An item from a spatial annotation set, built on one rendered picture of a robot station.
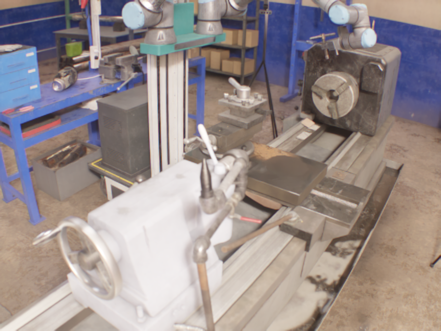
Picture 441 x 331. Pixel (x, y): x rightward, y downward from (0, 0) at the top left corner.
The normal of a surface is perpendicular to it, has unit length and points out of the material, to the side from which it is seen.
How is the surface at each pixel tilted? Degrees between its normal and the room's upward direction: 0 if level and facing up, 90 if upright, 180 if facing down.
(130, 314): 0
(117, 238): 90
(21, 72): 90
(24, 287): 0
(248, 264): 0
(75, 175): 90
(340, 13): 92
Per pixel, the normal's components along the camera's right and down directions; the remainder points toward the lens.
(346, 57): -0.57, 0.37
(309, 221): 0.04, -0.88
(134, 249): 0.82, 0.16
